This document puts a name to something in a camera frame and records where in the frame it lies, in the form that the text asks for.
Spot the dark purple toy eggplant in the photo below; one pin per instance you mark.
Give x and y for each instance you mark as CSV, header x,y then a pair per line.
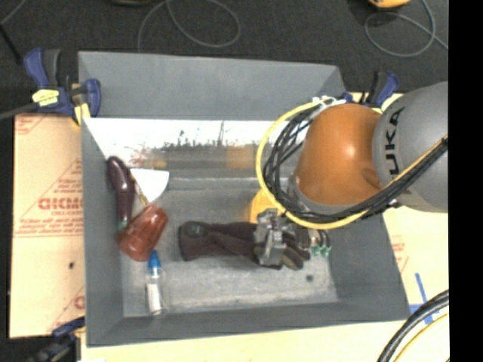
x,y
122,191

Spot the red translucent plastic cup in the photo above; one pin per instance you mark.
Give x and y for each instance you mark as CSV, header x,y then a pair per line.
x,y
143,232

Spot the grey metal bin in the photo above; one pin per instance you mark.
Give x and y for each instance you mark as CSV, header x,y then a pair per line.
x,y
211,89

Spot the white wedge-shaped piece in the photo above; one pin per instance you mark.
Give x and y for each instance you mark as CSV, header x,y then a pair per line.
x,y
152,183

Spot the brown cardboard board, red print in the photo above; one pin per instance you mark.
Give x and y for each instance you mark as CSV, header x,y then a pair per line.
x,y
45,202

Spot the clear plastic bottle, blue cap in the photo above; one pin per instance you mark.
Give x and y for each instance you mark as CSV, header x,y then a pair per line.
x,y
154,285

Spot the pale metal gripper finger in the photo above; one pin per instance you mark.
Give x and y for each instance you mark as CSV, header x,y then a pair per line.
x,y
272,224
268,253

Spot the yellow block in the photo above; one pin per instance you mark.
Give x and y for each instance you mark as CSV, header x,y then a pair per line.
x,y
260,204

